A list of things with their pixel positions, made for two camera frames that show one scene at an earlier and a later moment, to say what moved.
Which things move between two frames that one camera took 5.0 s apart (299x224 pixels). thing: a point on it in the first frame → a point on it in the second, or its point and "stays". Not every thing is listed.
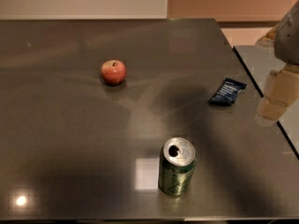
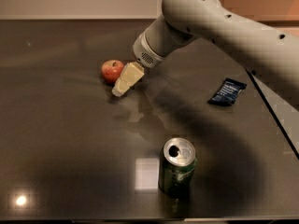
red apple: [113, 72] stays
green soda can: [177, 161] stays
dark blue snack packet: [227, 93] stays
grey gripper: [288, 40] → [144, 55]
